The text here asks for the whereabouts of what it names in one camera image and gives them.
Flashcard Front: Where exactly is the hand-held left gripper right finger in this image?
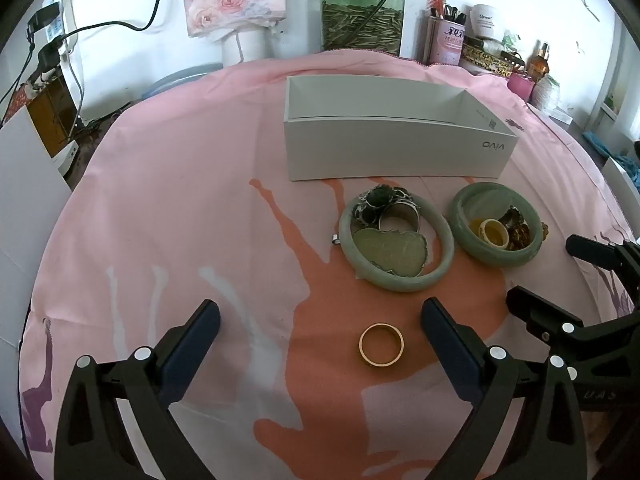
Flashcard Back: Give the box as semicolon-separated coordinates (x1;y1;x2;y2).
421;297;588;480

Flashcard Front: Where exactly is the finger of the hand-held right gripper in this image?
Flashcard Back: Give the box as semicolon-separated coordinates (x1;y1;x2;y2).
565;234;640;311
506;286;601;361

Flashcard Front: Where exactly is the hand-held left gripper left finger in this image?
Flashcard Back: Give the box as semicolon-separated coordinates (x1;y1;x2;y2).
52;299;222;480

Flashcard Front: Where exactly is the small green jade bangle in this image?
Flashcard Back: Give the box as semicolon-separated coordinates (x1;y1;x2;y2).
448;181;543;267

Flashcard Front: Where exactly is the gold ring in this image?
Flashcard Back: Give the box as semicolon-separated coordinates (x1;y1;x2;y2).
358;323;405;367

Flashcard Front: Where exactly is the large green jade bangle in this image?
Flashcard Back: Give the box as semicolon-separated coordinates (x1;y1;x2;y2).
338;191;455;293

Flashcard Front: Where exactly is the dark ornate ring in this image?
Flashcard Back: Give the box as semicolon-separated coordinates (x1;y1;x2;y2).
497;206;526;231

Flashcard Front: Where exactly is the yellow resin ring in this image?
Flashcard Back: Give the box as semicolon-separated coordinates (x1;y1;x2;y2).
474;218;510;248

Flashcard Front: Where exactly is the gourd-shaped jade pendant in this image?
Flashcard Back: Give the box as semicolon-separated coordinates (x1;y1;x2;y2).
330;228;432;278

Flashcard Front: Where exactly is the wide silver ring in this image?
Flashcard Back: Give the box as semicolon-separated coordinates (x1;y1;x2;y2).
377;200;421;233

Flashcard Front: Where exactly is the white cardboard box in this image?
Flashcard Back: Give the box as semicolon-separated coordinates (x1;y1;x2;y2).
283;76;519;182

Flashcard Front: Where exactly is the white basket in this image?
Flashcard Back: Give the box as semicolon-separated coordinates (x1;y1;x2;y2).
602;157;640;206

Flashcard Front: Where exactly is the blue cloth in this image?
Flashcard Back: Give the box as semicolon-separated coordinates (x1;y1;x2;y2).
585;130;640;186

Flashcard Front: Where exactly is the pink printed cloth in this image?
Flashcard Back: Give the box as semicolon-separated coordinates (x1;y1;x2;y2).
17;49;640;480

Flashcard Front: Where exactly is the small pink cup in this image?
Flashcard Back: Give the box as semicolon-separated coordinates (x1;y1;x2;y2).
507;72;535;103

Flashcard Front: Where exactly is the amber perfume bottle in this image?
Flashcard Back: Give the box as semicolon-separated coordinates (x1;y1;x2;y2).
527;40;551;81

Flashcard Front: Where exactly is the white board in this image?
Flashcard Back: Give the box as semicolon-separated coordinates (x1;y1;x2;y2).
0;107;73;351

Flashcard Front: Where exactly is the white cream jar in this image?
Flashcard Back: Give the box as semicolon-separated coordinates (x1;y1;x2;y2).
470;4;507;41

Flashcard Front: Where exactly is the pink pen holder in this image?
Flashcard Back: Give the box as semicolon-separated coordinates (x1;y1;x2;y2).
426;15;466;67

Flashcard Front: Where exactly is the blue plastic basin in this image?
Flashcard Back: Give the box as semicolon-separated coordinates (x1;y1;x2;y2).
141;62;223;101

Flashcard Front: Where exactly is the small brown white cabinet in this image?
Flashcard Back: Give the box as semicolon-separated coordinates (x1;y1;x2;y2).
27;80;78;176

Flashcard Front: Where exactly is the red floral cloth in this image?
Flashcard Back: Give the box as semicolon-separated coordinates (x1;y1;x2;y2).
5;72;46;121

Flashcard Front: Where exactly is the white paper roll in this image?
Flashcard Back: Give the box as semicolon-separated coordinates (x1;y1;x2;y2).
220;27;276;67

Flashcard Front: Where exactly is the black power adapter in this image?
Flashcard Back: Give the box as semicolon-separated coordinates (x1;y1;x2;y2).
27;2;61;31
37;42;63;68

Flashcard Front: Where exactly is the green glass jar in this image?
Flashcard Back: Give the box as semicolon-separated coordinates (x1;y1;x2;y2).
320;0;405;57

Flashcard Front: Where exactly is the white power strip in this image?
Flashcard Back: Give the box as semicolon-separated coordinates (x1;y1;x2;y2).
42;0;76;56

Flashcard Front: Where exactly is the white string ball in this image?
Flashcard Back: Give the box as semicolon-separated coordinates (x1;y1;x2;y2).
530;75;563;111

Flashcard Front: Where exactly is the black power cable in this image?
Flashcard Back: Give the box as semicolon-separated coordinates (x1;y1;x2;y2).
0;0;168;111

